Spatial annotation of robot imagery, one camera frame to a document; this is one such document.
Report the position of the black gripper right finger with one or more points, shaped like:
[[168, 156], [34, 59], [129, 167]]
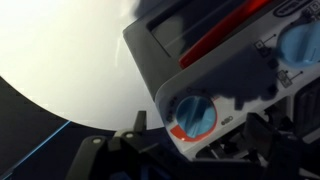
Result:
[[265, 138]]

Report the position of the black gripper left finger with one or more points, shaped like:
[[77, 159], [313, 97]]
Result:
[[139, 126]]

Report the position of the red oven door handle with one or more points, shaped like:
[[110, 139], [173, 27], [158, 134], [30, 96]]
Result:
[[217, 33]]

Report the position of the grey toy stove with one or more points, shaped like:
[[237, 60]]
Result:
[[243, 74]]

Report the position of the blue stove knob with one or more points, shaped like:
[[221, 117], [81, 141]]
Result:
[[300, 46], [196, 115]]

